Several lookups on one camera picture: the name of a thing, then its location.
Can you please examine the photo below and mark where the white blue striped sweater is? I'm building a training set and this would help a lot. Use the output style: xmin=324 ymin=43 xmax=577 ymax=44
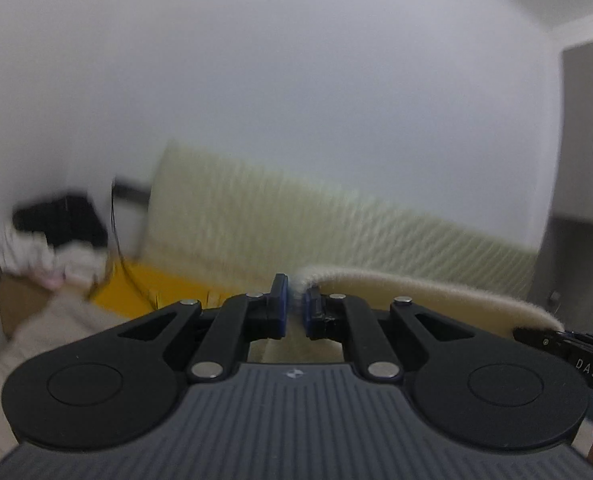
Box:
xmin=247 ymin=264 xmax=568 ymax=364

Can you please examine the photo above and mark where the black clothes pile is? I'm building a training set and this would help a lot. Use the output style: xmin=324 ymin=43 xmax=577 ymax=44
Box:
xmin=12 ymin=192 xmax=109 ymax=249

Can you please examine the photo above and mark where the white clothes pile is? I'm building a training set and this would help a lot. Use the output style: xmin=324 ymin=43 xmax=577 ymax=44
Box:
xmin=0 ymin=224 xmax=109 ymax=290

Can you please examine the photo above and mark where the grey wardrobe cabinet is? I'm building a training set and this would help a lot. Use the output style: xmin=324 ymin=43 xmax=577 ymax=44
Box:
xmin=529 ymin=42 xmax=593 ymax=334

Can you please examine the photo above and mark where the yellow pillow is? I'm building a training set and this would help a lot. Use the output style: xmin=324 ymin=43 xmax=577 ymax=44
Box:
xmin=88 ymin=260 xmax=240 ymax=318

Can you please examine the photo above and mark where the cream quilted headboard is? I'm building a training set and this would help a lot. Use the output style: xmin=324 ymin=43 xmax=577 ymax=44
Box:
xmin=140 ymin=142 xmax=537 ymax=298

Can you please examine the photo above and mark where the grey bed duvet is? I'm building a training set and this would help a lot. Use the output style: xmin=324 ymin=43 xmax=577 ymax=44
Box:
xmin=0 ymin=292 xmax=127 ymax=460

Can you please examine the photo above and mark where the cardboard box nightstand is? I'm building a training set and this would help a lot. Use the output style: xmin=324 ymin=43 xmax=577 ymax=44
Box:
xmin=0 ymin=267 xmax=54 ymax=340

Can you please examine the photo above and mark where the white charger with cable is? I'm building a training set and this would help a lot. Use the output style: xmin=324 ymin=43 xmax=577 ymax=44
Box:
xmin=547 ymin=290 xmax=561 ymax=311

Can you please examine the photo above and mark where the black charging cable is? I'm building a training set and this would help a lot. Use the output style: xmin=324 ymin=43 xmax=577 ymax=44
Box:
xmin=110 ymin=179 xmax=163 ymax=311

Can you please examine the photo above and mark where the black wall socket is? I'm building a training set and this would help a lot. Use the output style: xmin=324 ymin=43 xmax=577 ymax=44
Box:
xmin=111 ymin=178 xmax=151 ymax=207

